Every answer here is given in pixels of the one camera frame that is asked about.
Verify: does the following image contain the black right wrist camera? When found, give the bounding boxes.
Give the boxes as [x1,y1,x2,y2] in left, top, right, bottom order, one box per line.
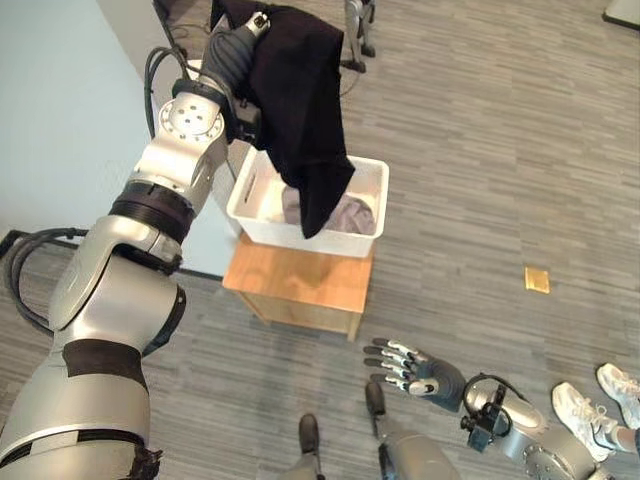
[460,398,512,452]

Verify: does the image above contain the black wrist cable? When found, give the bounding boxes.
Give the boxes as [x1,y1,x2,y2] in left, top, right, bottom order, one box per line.
[143,46,192,137]
[461,371,507,416]

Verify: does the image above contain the person's white shoe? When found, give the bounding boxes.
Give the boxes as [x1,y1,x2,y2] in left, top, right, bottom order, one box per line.
[596,362,640,431]
[551,381,622,462]

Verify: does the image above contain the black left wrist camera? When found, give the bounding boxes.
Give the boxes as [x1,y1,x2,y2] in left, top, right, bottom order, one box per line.
[225,93,264,146]

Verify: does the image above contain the thin black floor cable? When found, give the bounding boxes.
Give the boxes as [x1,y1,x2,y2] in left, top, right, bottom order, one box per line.
[152,0,214,57]

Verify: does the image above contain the white object on floor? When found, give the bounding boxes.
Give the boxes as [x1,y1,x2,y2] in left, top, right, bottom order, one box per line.
[601,0,640,27]

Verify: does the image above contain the black left elbow cable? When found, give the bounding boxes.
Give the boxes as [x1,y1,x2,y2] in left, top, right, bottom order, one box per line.
[0,227,92,337]

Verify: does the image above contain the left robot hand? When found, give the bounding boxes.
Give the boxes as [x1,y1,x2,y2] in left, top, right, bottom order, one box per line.
[201,11,272,96]

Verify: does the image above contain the bed with white sheet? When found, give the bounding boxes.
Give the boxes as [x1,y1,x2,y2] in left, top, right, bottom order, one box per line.
[0,0,242,277]

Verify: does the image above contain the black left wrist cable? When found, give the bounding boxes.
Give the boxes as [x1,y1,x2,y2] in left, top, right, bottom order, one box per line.
[143,46,192,137]

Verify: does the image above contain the robot right leg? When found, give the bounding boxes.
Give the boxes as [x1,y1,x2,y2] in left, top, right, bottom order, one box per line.
[364,381,465,480]

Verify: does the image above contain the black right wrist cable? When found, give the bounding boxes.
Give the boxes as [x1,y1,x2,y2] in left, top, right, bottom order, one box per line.
[461,371,507,416]

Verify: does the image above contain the person's leg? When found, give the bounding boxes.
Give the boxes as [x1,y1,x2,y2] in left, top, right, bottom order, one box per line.
[613,427,640,454]

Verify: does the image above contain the small golden flat packet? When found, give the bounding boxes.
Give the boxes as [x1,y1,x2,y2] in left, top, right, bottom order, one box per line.
[523,265,553,294]

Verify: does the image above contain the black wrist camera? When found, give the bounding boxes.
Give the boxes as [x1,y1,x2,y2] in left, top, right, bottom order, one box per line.
[225,93,264,146]
[460,398,512,452]

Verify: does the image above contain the black garment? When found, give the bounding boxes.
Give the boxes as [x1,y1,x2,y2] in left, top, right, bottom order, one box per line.
[209,0,357,240]

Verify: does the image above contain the white plastic laundry basket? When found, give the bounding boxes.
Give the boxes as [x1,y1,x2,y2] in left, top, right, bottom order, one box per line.
[225,147,391,259]

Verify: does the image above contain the grey crumpled clothes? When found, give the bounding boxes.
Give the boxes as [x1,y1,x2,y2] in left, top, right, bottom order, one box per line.
[281,186,378,237]

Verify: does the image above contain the wooden stool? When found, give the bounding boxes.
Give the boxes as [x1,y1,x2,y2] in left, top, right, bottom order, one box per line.
[221,231,376,344]

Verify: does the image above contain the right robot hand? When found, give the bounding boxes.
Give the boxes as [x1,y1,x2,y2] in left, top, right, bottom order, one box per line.
[362,337,467,414]

